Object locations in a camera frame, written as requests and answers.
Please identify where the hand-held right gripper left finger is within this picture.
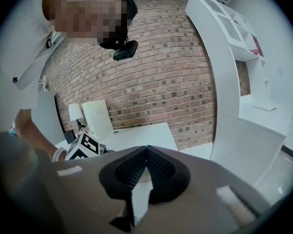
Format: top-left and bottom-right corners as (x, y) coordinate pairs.
(98, 146), (147, 233)

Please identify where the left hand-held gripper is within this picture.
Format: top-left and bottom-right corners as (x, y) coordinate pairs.
(64, 131), (116, 161)

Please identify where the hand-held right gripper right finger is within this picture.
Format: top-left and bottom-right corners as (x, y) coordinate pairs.
(146, 144), (191, 205)

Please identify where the person's left forearm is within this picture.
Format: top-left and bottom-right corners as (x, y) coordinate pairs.
(14, 108), (67, 164)

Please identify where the small black box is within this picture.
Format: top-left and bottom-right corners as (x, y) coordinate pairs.
(64, 130), (77, 145)

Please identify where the white wristwatch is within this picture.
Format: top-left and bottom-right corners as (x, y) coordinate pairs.
(52, 147), (68, 163)

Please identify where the white chair back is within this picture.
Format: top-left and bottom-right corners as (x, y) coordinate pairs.
(81, 99), (114, 141)

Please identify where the white table lamp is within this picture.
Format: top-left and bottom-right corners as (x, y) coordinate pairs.
(68, 103), (84, 127)

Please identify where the white table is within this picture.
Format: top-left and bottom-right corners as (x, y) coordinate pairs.
(103, 121), (179, 154)

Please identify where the white low cabinet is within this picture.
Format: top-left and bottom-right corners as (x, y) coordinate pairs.
(210, 112), (287, 187)

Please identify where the person's white shirt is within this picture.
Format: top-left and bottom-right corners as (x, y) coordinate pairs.
(0, 0), (69, 141)

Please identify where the person's head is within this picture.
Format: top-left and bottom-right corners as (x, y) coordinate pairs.
(42, 0), (130, 45)

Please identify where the white shelf unit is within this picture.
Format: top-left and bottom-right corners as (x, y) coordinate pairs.
(185, 0), (268, 118)

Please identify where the pink book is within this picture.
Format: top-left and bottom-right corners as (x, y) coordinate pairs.
(248, 36), (265, 58)

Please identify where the black head-worn camera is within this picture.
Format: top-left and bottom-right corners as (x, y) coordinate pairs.
(98, 0), (139, 62)

